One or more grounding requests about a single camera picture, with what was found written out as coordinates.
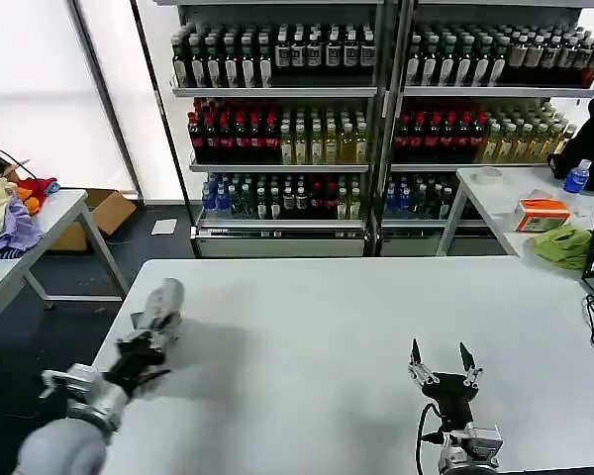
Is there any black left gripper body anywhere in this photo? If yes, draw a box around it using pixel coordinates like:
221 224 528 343
103 338 169 398

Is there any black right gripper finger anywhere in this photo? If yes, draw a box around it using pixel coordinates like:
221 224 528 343
407 337 441 388
456 341 484 388

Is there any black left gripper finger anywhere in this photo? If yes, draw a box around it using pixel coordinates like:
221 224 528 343
139 335 180 386
115 324 155 351

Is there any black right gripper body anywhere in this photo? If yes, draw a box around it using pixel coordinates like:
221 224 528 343
420 372 477 432

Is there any white printed shirt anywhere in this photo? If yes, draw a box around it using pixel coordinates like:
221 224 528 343
130 277 186 338

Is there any white sheet on floor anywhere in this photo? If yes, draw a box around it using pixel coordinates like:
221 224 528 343
149 218 180 237

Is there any white table with clothes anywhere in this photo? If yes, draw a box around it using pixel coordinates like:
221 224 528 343
0 189 131 365

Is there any brown cardboard box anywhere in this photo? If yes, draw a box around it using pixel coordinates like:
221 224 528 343
48 187 139 252

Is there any green cloth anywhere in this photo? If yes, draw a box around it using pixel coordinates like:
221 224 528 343
529 222 594 271

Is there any purple cloth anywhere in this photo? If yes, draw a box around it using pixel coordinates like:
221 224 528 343
0 193 47 261

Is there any orange tissue box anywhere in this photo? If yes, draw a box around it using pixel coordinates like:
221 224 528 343
513 187 573 234

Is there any white side table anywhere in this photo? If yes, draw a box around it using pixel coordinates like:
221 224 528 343
436 165 594 284

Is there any red orange cloth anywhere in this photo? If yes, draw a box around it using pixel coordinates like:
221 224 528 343
15 175 61 217

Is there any blue water bottle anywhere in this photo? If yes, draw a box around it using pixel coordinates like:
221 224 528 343
561 158 593 195

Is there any metal shelf rack with bottles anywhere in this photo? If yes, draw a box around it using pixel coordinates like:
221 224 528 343
152 0 392 258
378 0 594 257

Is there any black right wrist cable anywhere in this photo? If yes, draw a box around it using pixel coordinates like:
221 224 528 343
415 402 446 475

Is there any dark window frame post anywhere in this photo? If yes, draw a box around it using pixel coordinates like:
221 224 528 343
70 0 146 198

